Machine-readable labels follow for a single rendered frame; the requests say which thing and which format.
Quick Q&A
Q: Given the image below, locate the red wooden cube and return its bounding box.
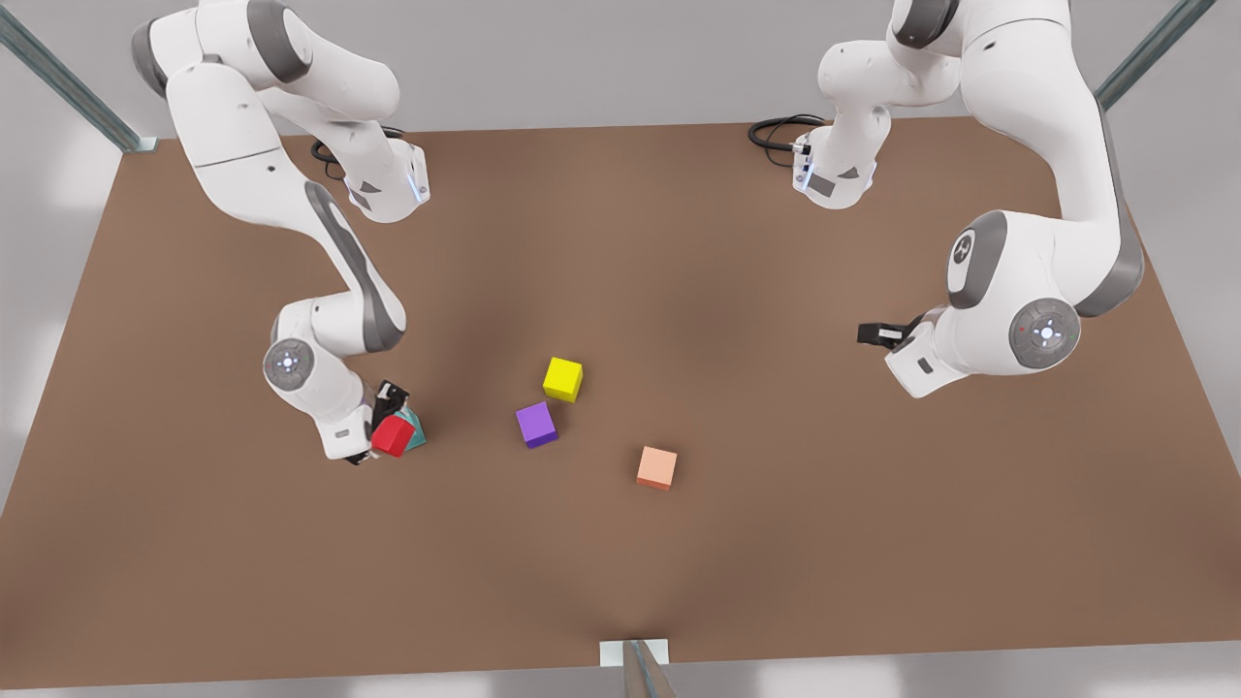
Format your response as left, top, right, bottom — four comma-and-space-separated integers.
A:
371, 415, 417, 459

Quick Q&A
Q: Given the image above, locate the purple wooden cube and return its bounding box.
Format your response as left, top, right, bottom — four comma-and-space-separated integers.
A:
515, 400, 560, 450

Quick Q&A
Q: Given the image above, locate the yellow wooden cube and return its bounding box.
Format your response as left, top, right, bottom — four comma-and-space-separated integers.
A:
542, 356, 585, 403

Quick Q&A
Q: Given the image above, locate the salmon wooden cube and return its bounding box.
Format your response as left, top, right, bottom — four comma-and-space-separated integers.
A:
636, 445, 679, 492

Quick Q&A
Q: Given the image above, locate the black cable loop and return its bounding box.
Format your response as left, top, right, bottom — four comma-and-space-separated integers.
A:
748, 114, 831, 171
310, 126, 406, 183

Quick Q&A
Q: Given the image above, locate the silver frame post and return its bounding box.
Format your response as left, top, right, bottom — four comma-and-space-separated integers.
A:
599, 638, 680, 698
0, 8, 159, 154
1095, 0, 1217, 111

